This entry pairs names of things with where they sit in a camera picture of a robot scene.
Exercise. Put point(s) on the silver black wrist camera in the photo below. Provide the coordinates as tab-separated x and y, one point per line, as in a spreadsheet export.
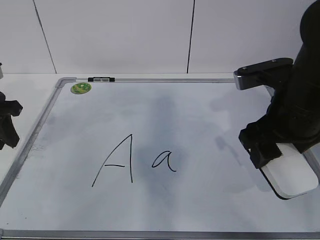
272	73

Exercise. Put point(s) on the whiteboard with aluminium frame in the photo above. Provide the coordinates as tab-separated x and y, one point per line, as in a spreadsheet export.
149	159

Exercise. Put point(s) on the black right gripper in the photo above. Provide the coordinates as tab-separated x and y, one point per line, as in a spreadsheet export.
293	117

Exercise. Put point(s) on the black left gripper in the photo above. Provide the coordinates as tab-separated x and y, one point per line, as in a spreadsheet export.
8	109

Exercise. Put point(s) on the white whiteboard eraser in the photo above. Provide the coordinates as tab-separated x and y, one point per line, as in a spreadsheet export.
290	175

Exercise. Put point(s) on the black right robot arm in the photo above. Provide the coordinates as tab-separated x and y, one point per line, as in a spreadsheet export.
306	66

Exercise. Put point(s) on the green round magnet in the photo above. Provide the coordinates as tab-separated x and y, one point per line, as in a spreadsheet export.
80	88

